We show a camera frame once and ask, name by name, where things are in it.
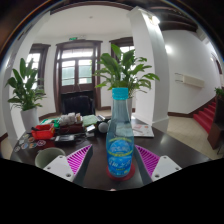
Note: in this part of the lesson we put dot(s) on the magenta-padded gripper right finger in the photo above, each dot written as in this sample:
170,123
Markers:
151,163

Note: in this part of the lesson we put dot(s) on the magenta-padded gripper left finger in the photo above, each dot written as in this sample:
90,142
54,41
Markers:
75,163

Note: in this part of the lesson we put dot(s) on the clear blue-labelled water bottle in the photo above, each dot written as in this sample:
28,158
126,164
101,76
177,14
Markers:
120,146

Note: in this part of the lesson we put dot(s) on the flat round red coaster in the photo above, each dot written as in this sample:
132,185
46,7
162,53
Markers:
130,176

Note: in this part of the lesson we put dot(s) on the flat black device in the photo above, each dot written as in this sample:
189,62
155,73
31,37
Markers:
64,138

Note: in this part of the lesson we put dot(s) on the grey-green patterned mug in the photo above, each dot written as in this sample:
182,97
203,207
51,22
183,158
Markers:
48,156

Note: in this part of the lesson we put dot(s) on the printed magazine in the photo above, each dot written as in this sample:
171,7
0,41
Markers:
143,131

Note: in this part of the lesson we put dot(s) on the dark tea tray with cups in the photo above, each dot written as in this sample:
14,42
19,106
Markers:
71,124

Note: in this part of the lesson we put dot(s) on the red box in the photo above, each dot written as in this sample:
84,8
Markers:
42,132

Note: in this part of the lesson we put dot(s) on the green folded cloth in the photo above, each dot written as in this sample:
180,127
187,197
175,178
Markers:
90,120

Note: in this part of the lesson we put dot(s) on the grey round ball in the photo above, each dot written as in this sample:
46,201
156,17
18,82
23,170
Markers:
103,127

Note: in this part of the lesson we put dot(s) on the red carpeted staircase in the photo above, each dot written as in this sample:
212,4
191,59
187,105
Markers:
204,116

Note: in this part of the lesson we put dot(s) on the potted plant in white pot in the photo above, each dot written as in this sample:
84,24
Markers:
123,71
25,90

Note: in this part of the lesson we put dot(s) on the dark wooden double door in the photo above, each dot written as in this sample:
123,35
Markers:
78,73

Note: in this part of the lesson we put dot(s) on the dark-framed window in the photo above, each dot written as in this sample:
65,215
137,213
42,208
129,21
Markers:
36,63
125,45

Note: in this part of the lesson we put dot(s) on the green exit sign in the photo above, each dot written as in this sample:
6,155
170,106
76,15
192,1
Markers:
72,38

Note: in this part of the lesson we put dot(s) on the white wall-mounted unit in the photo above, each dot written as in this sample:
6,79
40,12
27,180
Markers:
191,80

